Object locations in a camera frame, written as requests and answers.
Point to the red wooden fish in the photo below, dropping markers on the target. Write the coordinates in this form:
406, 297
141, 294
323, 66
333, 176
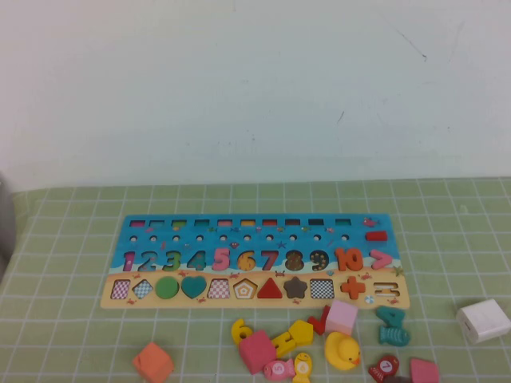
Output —
385, 367

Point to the pink wooden fish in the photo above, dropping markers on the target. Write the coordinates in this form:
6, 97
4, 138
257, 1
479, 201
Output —
277, 368

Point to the red minus sign piece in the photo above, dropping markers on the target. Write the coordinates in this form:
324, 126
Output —
377, 235

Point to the orange plus sign piece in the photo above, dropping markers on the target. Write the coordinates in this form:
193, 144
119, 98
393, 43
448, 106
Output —
353, 287

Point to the red less-than sign piece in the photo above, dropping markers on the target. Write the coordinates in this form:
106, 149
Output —
319, 324

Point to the light pink square block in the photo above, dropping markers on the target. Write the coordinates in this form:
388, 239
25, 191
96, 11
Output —
341, 317

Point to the yellow equals sign piece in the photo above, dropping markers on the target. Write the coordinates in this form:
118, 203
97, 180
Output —
282, 345

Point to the yellow rubber duck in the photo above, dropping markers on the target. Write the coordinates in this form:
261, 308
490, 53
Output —
341, 353

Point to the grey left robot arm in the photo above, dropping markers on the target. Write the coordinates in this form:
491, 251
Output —
6, 227

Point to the pink rhombus block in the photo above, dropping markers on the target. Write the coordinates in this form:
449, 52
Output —
424, 371

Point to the orange cube block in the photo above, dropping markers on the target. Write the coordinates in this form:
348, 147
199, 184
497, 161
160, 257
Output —
153, 361

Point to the yellow wooden fish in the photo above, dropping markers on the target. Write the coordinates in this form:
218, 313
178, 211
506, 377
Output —
302, 367

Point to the pink number five piece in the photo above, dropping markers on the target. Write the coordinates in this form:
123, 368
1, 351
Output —
221, 260

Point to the yellow number six piece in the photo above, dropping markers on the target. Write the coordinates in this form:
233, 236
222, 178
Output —
238, 329

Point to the pink greater-than sign piece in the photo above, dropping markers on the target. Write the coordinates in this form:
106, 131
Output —
385, 259

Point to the yellow pentagon piece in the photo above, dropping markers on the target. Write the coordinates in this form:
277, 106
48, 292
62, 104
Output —
301, 331

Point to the red triangle piece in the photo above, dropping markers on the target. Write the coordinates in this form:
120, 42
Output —
270, 291

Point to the dark pink trapezoid block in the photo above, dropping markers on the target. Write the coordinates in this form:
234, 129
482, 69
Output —
257, 353

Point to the teal number four piece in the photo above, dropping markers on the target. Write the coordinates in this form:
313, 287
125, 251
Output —
393, 315

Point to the brown star piece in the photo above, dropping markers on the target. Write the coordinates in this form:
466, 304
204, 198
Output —
296, 288

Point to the teal heart piece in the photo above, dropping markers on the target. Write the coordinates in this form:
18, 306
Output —
193, 286

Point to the white charger adapter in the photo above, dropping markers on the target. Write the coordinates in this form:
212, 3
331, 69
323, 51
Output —
483, 321

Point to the green circle piece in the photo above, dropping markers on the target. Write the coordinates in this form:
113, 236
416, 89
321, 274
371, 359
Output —
166, 287

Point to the blue wooden number puzzle board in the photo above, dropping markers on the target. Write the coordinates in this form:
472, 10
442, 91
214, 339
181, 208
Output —
247, 239

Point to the teal wooden fish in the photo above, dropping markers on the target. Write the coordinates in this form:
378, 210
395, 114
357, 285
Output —
395, 336

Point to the orange number ten piece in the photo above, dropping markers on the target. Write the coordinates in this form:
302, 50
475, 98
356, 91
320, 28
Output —
341, 259

